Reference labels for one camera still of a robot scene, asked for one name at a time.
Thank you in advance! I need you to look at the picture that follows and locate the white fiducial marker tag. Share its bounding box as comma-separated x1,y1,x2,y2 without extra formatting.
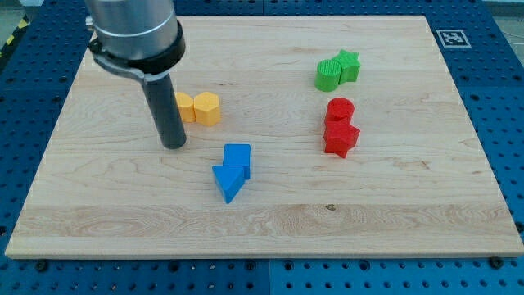
436,29,471,48

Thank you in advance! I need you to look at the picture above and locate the green star block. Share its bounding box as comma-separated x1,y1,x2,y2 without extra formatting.
332,49,360,84

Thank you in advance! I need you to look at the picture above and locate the wooden board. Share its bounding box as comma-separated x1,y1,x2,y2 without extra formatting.
6,16,523,260

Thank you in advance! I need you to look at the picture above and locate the red star block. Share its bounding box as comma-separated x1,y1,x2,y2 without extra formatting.
323,120,360,158

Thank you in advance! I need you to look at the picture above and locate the red cylinder block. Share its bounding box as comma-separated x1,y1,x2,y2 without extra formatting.
324,97,355,123

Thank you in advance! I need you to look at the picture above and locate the blue cube block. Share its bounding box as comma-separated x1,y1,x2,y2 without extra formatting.
223,143,251,179

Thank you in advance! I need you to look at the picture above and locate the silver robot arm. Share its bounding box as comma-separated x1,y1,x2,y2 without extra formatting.
85,0,185,81

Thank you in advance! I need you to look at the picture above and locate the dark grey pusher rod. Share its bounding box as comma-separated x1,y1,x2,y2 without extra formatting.
142,73,187,149

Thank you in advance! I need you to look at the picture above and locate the blue triangle block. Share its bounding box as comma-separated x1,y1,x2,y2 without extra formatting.
212,166,245,204

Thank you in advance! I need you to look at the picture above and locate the green cylinder block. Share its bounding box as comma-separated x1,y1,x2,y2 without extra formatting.
314,60,341,92

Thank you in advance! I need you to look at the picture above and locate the yellow hexagon block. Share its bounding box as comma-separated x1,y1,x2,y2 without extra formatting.
194,92,221,126

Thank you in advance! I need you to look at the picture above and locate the yellow pentagon block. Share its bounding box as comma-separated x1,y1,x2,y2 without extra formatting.
175,92,197,123

